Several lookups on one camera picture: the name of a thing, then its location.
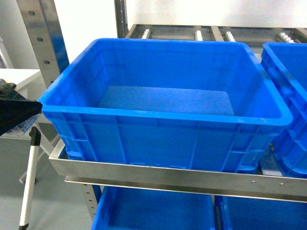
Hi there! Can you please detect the blue plastic crate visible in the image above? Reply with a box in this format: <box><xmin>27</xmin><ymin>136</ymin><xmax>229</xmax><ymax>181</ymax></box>
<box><xmin>261</xmin><ymin>42</ymin><xmax>307</xmax><ymax>178</ymax></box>
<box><xmin>39</xmin><ymin>38</ymin><xmax>293</xmax><ymax>173</ymax></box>

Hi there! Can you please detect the lower blue crate left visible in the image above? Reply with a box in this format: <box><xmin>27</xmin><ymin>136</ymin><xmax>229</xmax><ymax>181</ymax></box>
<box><xmin>91</xmin><ymin>186</ymin><xmax>215</xmax><ymax>230</ymax></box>

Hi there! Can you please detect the white black-tipped pole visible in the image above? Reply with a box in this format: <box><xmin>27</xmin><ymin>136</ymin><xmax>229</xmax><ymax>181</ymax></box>
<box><xmin>19</xmin><ymin>126</ymin><xmax>41</xmax><ymax>230</ymax></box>

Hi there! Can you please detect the lower blue crate right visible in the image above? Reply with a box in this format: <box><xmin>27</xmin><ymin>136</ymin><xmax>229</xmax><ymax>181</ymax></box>
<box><xmin>215</xmin><ymin>196</ymin><xmax>307</xmax><ymax>230</ymax></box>

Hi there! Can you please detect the metal shelf rack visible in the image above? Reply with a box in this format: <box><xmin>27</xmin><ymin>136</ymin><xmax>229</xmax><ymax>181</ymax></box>
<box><xmin>17</xmin><ymin>0</ymin><xmax>307</xmax><ymax>217</ymax></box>

